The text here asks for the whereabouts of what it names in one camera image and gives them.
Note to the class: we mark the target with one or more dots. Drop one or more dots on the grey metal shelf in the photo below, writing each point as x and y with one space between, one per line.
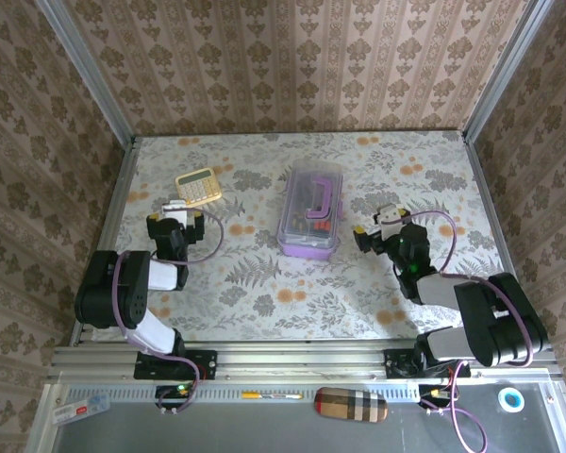
264 434

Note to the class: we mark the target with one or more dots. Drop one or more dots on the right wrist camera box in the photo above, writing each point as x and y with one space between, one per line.
387 219

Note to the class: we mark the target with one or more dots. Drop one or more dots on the floral printed table covering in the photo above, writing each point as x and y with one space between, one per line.
311 307

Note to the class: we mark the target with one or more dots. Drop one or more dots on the white blue tape roll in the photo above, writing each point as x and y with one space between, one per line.
501 400

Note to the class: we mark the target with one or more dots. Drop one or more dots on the aluminium frame post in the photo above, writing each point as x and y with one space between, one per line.
88 71
504 71

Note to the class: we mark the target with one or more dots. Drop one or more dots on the aluminium table side rail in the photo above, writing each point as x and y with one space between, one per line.
120 189
485 189

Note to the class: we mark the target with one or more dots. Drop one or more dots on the yellow white pen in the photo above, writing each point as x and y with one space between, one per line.
252 395

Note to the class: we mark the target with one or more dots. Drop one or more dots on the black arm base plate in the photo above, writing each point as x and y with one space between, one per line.
207 365
394 363

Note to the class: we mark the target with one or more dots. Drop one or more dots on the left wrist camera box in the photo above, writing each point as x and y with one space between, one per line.
174 212

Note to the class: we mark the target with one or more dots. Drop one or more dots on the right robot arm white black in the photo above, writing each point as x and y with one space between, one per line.
495 321

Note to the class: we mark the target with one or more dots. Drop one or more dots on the small circuit board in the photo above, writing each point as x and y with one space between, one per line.
170 391
434 394

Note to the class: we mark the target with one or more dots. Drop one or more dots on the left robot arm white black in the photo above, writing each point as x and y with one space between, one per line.
118 292

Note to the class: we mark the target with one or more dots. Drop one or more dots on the purple and clear plastic toolbox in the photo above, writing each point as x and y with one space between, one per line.
306 247

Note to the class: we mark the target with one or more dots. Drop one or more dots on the clear plastic label box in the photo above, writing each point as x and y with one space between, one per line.
80 410

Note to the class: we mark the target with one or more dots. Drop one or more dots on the plaid glasses case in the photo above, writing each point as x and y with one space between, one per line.
349 405

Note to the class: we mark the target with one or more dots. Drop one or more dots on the aluminium front frame rail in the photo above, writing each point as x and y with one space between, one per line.
302 361

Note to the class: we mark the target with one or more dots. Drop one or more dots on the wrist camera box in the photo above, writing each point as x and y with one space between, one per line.
174 212
387 219

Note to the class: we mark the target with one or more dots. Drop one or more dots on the cream yellow desk calculator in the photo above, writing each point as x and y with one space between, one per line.
198 186

